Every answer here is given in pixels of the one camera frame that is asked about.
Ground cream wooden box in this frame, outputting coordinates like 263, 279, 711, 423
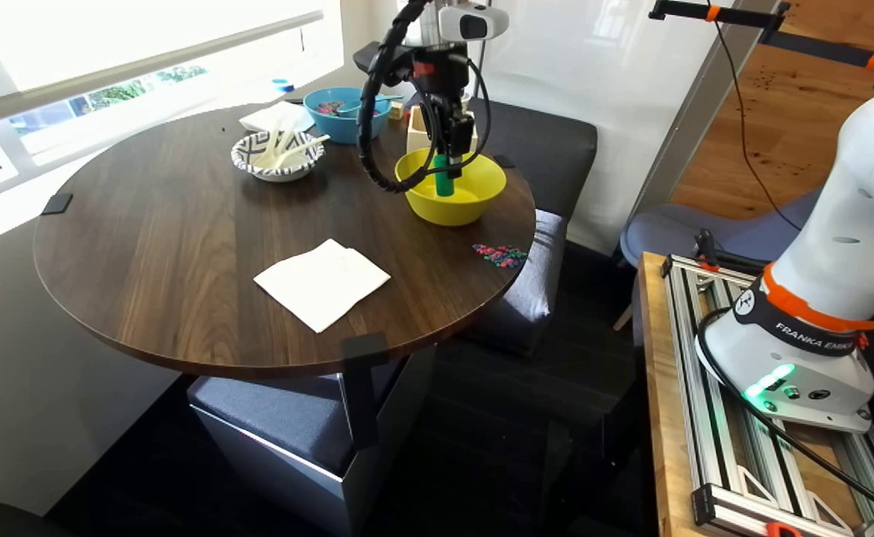
402, 100, 435, 155

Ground wooden robot platform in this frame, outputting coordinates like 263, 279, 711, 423
636, 249, 874, 537

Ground thin black stand cable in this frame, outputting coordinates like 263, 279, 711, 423
714, 19, 806, 232

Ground green cylinder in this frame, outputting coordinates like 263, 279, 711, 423
433, 153, 456, 201

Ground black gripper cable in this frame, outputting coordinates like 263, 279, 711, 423
356, 0, 495, 197

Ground yellow bowl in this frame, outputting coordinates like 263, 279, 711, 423
390, 146, 509, 230

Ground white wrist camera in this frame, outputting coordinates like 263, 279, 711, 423
435, 3, 514, 45

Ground colourful beads pile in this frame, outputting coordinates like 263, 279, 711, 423
313, 95, 362, 118

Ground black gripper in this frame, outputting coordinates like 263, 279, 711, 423
410, 42, 480, 171

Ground dark sofa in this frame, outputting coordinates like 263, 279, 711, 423
460, 100, 600, 225

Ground blue-grey upholstered seat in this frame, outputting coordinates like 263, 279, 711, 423
617, 191, 829, 276

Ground round dark wooden table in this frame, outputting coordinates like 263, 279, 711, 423
29, 100, 541, 450

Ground blue bowl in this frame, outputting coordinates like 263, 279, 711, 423
302, 88, 396, 150

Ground grey metal partition post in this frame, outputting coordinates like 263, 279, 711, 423
630, 0, 787, 219

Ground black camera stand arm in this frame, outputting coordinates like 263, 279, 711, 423
648, 0, 874, 95

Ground scattered colourful beads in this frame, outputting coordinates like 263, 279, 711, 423
469, 240, 527, 276

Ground white paper napkin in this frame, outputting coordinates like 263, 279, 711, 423
251, 237, 393, 337

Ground blue patterned paper plate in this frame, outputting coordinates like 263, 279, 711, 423
231, 128, 328, 188

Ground white plastic utensil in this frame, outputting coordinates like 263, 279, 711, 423
272, 134, 332, 161
254, 128, 293, 174
268, 125, 304, 171

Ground aluminium profile frame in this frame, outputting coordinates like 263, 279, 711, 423
662, 250, 874, 537

